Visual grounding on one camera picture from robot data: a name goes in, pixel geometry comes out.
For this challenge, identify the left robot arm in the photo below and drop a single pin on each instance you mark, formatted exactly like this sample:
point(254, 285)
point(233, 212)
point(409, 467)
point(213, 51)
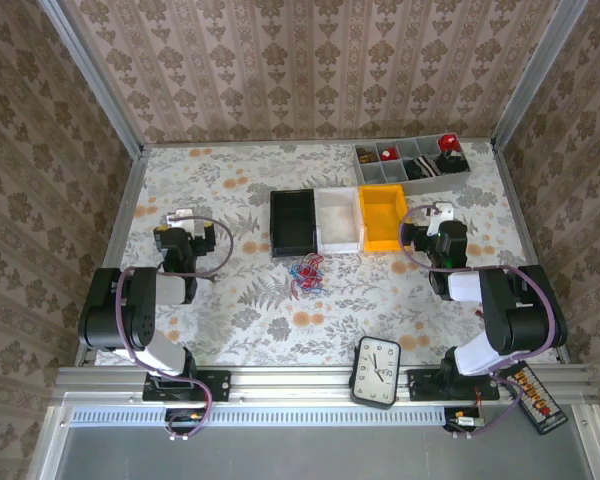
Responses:
point(140, 310)

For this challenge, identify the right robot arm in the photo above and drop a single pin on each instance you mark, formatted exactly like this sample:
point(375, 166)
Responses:
point(510, 320)

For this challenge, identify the yellow plastic bin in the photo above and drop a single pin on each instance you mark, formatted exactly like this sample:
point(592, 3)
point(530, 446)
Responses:
point(382, 215)

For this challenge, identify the grey compartment organizer tray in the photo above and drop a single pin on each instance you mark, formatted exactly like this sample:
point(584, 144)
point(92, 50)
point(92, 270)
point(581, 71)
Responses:
point(380, 172)

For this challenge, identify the black bundled item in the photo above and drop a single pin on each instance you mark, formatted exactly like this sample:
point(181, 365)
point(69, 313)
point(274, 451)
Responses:
point(452, 161)

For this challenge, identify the floral tablecloth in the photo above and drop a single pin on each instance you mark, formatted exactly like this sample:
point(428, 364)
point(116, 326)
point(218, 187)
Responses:
point(240, 320)

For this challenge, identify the red and white small item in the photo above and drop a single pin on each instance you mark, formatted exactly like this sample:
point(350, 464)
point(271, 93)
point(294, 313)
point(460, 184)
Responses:
point(389, 153)

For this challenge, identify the black plastic bin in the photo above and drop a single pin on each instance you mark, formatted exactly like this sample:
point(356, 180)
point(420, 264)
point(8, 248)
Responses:
point(292, 220)

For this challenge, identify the white plastic bin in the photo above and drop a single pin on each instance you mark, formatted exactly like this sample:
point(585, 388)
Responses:
point(336, 220)

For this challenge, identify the brown small item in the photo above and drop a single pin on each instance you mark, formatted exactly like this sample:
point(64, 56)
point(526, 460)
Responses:
point(365, 154)

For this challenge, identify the black rectangular analog clock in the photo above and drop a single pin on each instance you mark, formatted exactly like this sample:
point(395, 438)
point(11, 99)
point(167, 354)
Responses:
point(375, 372)

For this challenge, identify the black connector module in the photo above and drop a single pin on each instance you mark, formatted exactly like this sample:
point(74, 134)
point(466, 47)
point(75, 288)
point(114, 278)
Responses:
point(465, 420)
point(187, 417)

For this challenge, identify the black terminal board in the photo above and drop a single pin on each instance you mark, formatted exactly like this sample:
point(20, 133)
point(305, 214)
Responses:
point(537, 400)

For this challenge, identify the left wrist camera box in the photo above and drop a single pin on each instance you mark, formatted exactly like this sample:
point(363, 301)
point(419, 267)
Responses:
point(182, 216)

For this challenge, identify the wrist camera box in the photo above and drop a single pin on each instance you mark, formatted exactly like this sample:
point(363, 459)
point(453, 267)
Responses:
point(442, 209)
point(182, 216)

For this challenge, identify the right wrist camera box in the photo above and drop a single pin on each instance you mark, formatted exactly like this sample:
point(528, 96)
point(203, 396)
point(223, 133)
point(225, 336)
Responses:
point(442, 209)

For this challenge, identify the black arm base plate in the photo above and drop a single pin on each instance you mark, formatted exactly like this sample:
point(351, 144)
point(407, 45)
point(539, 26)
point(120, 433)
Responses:
point(215, 385)
point(422, 387)

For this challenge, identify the aluminium rail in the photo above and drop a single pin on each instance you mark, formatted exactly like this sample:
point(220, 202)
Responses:
point(290, 385)

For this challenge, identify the aluminium frame post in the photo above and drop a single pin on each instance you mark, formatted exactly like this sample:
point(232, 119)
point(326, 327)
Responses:
point(95, 80)
point(535, 75)

